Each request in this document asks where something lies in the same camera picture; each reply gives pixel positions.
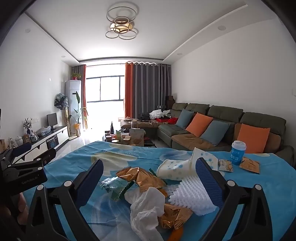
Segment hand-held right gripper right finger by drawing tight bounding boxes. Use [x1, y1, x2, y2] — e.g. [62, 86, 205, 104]
[195, 158, 272, 241]

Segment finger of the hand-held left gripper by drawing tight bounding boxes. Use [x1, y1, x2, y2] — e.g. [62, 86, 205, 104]
[0, 142, 32, 164]
[7, 148, 57, 172]

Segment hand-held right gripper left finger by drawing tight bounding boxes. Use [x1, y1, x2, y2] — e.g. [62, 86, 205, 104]
[25, 159, 104, 241]

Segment white foam fruit net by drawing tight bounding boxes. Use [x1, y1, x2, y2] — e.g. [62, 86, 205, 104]
[165, 175, 218, 216]

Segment green clear snack wrapper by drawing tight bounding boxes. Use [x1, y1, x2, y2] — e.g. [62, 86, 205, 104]
[100, 176, 134, 200]

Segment gold snack wrapper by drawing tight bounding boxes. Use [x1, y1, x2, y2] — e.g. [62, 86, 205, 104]
[158, 203, 193, 230]
[116, 167, 167, 193]

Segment white tissue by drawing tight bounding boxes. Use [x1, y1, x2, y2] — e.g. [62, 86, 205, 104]
[125, 187, 168, 241]

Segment person's left hand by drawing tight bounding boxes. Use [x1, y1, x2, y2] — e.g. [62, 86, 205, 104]
[17, 192, 29, 221]

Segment white and black cabinet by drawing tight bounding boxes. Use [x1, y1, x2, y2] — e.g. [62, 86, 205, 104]
[10, 126, 69, 163]

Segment white cracker packet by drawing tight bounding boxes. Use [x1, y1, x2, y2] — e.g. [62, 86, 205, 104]
[218, 159, 234, 172]

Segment plant in blue vase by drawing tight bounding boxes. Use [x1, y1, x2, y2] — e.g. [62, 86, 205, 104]
[23, 118, 33, 135]

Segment clear plastic bag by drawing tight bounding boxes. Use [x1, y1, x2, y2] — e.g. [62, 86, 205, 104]
[36, 126, 51, 136]

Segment white dotted paper cup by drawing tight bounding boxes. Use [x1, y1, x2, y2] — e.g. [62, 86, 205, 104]
[190, 147, 218, 171]
[157, 159, 192, 181]

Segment black monitor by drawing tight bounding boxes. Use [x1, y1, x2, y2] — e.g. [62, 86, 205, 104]
[46, 113, 58, 130]

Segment tall leafy potted plant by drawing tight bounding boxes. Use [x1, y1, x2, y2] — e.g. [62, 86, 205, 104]
[69, 91, 89, 135]

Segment blue cup with white lid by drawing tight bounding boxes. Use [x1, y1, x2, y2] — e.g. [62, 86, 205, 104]
[232, 140, 247, 166]

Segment orange snack packet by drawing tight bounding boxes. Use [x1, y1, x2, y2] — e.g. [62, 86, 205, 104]
[239, 157, 260, 174]

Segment large blue cushion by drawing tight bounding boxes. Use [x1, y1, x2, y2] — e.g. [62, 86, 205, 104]
[200, 120, 230, 146]

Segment dark coffee table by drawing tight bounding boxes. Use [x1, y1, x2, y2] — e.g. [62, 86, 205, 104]
[102, 130, 155, 147]

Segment standing fan with patterned cover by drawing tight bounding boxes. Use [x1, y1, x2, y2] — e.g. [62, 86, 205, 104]
[54, 93, 70, 132]

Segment orange cushion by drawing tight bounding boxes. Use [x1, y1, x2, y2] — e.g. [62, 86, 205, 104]
[237, 123, 270, 154]
[185, 113, 213, 138]

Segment white standing air conditioner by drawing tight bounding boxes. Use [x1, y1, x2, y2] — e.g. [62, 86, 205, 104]
[65, 80, 81, 137]

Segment printed paper bag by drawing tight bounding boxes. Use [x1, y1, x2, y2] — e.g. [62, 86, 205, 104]
[129, 128, 146, 146]

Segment small blue cushion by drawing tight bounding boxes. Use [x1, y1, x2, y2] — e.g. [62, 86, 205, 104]
[176, 108, 194, 130]

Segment red cloth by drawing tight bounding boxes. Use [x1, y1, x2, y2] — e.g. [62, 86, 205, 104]
[155, 117, 178, 126]

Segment orange and grey curtain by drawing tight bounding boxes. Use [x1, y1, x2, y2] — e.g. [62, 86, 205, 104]
[125, 62, 173, 120]
[71, 64, 89, 130]

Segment green sofa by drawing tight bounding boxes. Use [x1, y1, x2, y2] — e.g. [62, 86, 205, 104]
[120, 103, 295, 167]

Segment pile of white clothes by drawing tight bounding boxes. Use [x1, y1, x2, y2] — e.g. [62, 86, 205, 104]
[149, 110, 171, 118]

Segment brown cardboard boxes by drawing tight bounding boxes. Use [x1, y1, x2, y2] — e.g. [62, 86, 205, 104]
[165, 95, 178, 110]

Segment window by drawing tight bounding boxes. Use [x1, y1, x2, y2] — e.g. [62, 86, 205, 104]
[86, 75, 125, 102]

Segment ring ceiling lamp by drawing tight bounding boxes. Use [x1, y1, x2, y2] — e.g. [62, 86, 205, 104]
[105, 6, 137, 40]

